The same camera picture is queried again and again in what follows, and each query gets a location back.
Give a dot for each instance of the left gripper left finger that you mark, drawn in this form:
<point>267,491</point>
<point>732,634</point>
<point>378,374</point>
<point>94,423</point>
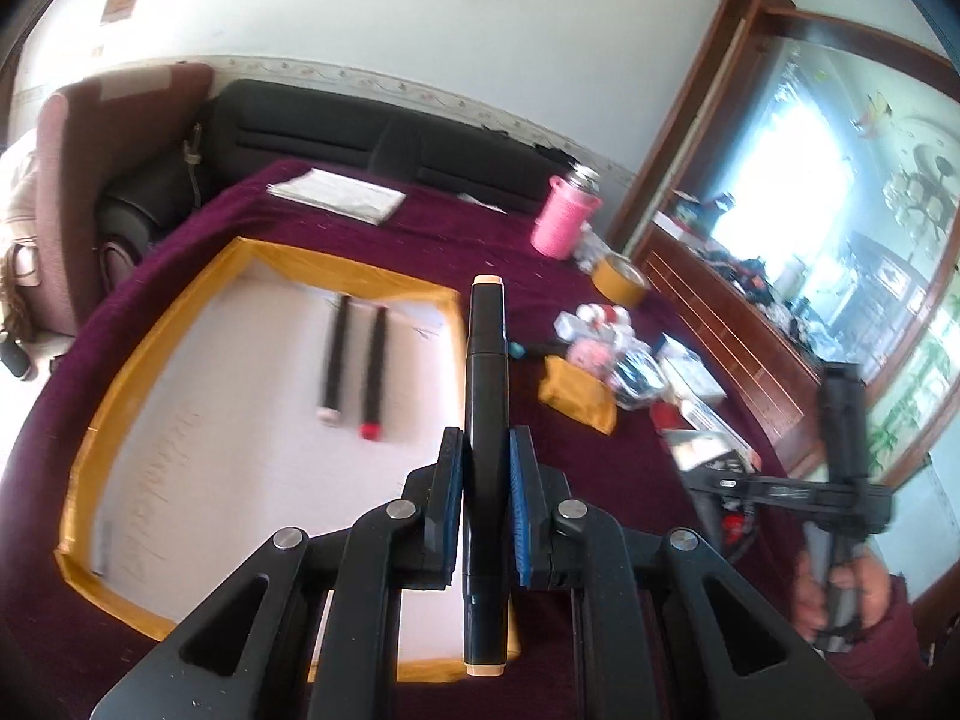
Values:
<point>307,626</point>

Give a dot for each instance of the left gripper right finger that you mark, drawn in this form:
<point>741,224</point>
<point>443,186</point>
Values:
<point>663,627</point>

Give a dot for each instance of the black marker orange cap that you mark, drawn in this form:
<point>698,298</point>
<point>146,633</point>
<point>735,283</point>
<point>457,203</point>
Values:
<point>487,534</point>

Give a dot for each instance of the person right hand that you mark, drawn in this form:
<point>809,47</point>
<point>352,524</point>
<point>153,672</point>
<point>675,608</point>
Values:
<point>865,575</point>

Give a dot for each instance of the black snack packet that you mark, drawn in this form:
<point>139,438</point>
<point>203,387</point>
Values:
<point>713,475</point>

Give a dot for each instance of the white barcode box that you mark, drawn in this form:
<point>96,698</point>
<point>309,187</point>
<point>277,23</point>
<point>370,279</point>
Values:
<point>704,418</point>

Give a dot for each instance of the maroon velvet bedspread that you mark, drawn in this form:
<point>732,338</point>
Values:
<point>78,653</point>

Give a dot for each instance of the black marker red cap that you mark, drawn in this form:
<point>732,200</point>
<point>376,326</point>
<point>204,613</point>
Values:
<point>371,422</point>

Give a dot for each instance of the white blue box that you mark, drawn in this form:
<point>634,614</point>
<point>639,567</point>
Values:
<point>686,371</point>

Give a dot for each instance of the black marker white cap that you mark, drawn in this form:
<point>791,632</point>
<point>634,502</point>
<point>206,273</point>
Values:
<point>330,402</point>

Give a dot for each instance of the yellow-rimmed cardboard box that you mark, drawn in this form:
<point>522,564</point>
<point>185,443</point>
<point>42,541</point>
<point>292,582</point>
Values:
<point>208,440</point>

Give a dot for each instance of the clear plastic card case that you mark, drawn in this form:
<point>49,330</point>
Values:
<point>636,380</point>

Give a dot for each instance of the yellow padded envelope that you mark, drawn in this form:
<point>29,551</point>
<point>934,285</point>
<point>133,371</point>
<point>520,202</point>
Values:
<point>577,395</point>

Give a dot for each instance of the pink fluffy plush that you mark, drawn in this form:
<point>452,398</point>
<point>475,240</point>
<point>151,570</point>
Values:
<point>591,355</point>

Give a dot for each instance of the yellow tape roll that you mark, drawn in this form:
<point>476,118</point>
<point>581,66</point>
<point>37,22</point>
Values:
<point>619,281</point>

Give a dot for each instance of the black marker teal cap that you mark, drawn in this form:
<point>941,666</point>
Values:
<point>518,350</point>

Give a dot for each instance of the pink knit-sleeved bottle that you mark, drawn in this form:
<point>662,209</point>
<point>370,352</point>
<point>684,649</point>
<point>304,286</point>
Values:
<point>572,199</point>

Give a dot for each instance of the black sofa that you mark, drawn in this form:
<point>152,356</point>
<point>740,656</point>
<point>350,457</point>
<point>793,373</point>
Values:
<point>251,125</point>

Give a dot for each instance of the wooden window frame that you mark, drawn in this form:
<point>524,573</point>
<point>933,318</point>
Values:
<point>800,206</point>

